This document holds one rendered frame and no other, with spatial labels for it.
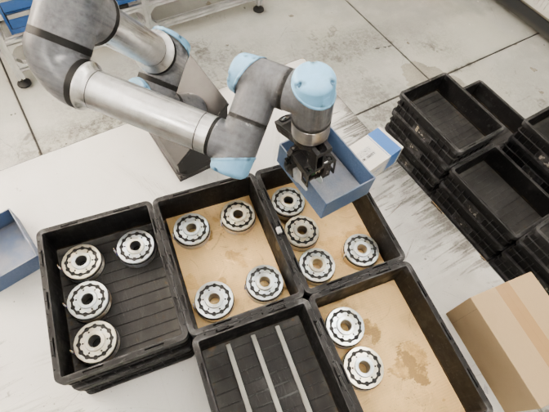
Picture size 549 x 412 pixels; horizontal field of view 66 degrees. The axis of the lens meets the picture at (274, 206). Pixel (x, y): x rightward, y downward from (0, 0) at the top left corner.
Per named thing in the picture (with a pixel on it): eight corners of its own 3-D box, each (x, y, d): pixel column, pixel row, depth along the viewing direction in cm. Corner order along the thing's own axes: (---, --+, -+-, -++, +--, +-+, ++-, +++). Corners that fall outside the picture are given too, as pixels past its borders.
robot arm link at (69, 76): (-7, 84, 76) (240, 184, 72) (9, 24, 74) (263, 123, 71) (37, 93, 88) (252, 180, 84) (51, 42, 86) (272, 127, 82)
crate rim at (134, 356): (38, 235, 111) (34, 230, 109) (152, 203, 118) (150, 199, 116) (58, 387, 93) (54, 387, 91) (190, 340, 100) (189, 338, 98)
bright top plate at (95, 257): (59, 253, 114) (58, 251, 113) (96, 239, 117) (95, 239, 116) (66, 285, 110) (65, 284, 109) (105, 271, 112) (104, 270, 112)
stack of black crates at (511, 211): (420, 207, 215) (449, 168, 186) (461, 183, 225) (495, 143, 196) (475, 270, 200) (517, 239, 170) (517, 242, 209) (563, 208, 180)
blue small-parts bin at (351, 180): (276, 160, 109) (278, 143, 103) (322, 139, 114) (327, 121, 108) (320, 219, 101) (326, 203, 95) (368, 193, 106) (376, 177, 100)
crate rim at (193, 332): (152, 203, 118) (150, 199, 116) (252, 176, 125) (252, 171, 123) (190, 340, 100) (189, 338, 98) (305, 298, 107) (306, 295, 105)
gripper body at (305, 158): (305, 190, 90) (307, 158, 79) (284, 161, 93) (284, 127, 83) (334, 174, 92) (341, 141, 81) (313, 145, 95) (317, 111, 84)
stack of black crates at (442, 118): (372, 152, 231) (399, 91, 192) (412, 132, 241) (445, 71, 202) (419, 207, 215) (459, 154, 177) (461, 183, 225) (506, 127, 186)
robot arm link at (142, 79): (148, 123, 132) (111, 112, 120) (162, 81, 130) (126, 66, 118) (173, 134, 126) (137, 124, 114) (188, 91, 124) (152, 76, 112)
